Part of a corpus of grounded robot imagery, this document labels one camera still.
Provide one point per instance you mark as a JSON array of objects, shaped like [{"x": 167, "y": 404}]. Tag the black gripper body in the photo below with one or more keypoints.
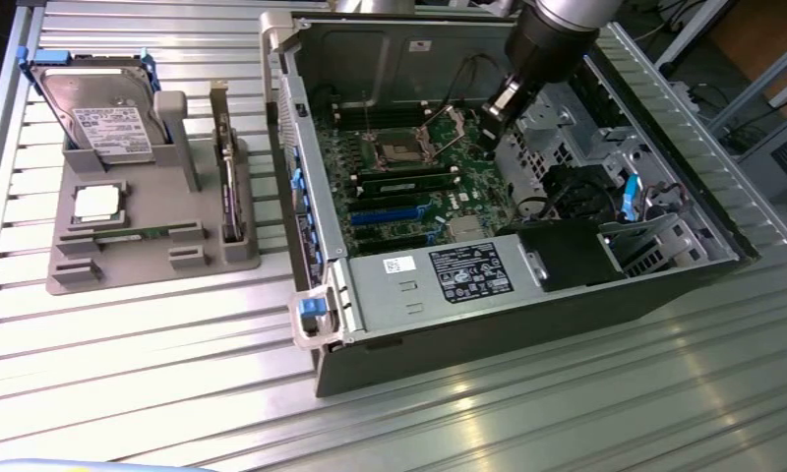
[{"x": 547, "y": 49}]

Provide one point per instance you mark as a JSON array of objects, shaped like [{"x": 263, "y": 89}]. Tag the black RAM slot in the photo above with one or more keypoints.
[
  {"x": 403, "y": 173},
  {"x": 380, "y": 114}
]

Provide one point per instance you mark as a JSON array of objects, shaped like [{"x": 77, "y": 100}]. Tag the installed green RAM stick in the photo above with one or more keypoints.
[{"x": 407, "y": 186}]

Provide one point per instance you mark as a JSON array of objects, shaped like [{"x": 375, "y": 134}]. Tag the metal disk bay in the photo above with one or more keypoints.
[{"x": 564, "y": 133}]

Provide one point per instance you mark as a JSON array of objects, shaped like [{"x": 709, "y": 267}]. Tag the metal socket cover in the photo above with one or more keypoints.
[{"x": 447, "y": 125}]

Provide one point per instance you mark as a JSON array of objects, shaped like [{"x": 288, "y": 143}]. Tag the CPU socket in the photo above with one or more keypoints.
[{"x": 396, "y": 147}]

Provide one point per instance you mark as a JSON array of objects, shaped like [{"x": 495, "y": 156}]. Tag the green motherboard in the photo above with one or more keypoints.
[{"x": 472, "y": 196}]

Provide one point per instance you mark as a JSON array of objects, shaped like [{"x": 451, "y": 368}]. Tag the thin metal locking lever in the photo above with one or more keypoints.
[{"x": 368, "y": 118}]

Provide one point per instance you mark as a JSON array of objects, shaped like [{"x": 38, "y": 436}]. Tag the silver chipset heat sink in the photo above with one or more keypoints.
[{"x": 468, "y": 228}]

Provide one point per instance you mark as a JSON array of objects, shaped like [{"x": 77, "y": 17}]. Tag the black expansion slot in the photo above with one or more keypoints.
[
  {"x": 394, "y": 241},
  {"x": 387, "y": 201}
]

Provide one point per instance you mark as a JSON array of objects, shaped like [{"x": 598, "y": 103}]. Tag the blue expansion slot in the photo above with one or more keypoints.
[{"x": 390, "y": 214}]

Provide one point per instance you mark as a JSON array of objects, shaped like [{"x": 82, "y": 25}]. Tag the black plastic shroud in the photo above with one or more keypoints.
[{"x": 567, "y": 255}]

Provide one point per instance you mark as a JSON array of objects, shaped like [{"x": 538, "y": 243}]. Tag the wooden desk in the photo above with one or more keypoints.
[{"x": 761, "y": 44}]

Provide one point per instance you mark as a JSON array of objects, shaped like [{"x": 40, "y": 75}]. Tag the grey computer box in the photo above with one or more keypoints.
[{"x": 781, "y": 157}]

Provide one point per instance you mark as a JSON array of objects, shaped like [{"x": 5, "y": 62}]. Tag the grey power supply unit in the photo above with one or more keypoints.
[{"x": 400, "y": 295}]

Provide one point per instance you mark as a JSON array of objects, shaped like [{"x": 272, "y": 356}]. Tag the graphics card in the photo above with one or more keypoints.
[{"x": 225, "y": 162}]

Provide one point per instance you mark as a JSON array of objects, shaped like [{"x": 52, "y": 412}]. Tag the open black PC case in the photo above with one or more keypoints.
[{"x": 472, "y": 344}]

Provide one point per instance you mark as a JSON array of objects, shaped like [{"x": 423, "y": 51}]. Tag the blue case latch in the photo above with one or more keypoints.
[{"x": 309, "y": 312}]

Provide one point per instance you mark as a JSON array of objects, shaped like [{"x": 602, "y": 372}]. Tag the blue disk carrier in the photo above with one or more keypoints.
[{"x": 145, "y": 61}]

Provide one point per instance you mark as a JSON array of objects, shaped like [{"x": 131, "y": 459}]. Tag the silver hard disk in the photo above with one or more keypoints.
[{"x": 101, "y": 118}]

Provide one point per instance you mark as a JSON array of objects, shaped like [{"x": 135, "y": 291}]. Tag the grey parts rack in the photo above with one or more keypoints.
[{"x": 144, "y": 265}]

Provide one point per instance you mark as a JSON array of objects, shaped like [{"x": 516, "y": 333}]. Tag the silver CPU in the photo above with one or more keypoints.
[{"x": 99, "y": 202}]

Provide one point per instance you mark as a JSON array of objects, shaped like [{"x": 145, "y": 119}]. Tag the blue and yellow object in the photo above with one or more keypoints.
[{"x": 32, "y": 465}]

